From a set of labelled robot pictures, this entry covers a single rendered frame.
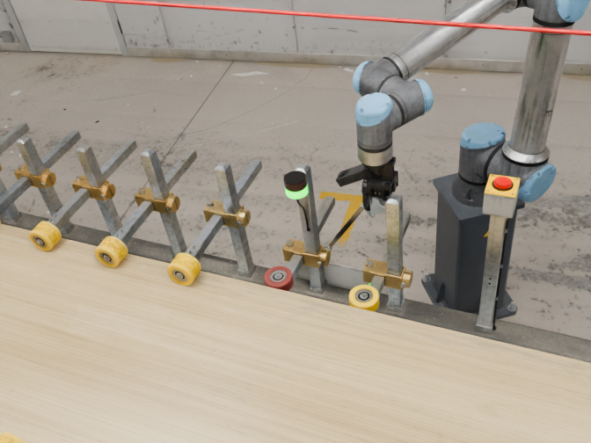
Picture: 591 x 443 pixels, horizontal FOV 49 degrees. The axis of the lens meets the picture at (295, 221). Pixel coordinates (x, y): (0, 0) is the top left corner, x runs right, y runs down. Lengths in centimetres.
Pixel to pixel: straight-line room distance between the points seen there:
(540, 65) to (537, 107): 14
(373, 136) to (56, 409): 102
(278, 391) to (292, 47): 338
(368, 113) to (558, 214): 194
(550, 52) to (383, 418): 115
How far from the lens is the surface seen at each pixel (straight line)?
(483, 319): 189
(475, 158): 233
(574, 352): 193
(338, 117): 405
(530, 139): 219
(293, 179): 167
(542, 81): 209
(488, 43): 439
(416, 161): 365
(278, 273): 180
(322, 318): 169
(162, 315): 180
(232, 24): 473
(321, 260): 190
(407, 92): 167
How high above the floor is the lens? 221
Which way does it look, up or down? 42 degrees down
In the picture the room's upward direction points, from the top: 9 degrees counter-clockwise
